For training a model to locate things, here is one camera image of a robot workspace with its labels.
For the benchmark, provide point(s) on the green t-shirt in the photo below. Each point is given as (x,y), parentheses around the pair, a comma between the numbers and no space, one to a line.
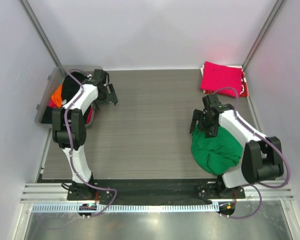
(215,155)

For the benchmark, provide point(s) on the slotted white cable duct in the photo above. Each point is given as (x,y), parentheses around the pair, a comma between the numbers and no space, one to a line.
(90,208)

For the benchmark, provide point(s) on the aluminium frame rail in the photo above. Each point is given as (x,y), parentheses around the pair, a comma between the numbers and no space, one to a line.
(54,193)

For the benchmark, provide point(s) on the left aluminium corner post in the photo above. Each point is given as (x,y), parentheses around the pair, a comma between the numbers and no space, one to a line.
(41,33)

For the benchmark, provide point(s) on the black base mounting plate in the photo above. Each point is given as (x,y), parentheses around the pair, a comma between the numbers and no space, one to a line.
(154,192)

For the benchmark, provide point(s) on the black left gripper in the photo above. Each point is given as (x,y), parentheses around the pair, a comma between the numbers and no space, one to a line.
(106,102)

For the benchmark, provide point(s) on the aluminium corner post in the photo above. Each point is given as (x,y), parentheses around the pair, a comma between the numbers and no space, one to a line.
(270,19)
(41,33)

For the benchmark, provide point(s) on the folded pink t-shirt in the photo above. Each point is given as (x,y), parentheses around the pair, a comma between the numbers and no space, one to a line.
(217,76)

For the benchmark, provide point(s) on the black t-shirt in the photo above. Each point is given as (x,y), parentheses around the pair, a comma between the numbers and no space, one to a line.
(70,87)

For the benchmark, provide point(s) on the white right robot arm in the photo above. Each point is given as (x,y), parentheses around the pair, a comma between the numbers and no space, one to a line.
(262,155)

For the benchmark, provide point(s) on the orange t-shirt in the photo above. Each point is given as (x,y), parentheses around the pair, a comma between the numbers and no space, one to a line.
(56,100)

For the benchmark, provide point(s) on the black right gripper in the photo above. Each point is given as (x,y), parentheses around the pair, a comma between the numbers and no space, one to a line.
(210,132)

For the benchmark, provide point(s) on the clear plastic bin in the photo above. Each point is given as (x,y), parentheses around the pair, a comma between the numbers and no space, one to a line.
(54,80)

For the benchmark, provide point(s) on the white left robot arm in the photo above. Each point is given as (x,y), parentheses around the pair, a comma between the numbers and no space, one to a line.
(74,102)

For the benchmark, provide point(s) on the right aluminium corner post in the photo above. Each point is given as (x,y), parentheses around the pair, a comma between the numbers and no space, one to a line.
(270,19)

